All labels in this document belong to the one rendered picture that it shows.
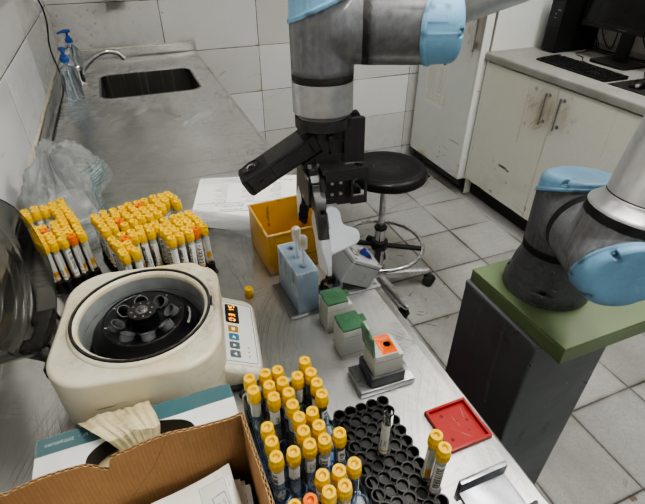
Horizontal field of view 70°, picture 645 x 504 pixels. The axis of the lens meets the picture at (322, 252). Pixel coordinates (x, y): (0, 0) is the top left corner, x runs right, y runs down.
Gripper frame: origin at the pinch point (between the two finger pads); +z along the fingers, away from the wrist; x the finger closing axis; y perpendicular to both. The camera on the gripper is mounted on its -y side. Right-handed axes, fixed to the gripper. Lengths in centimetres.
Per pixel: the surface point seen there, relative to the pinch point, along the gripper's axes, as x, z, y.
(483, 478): -31.2, 15.0, 13.0
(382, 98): 246, 52, 109
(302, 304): 6.1, 15.6, -0.6
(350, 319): -3.2, 12.4, 5.4
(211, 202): 51, 16, -14
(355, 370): -8.9, 17.9, 4.5
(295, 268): 7.8, 8.7, -1.1
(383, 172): 102, 38, 53
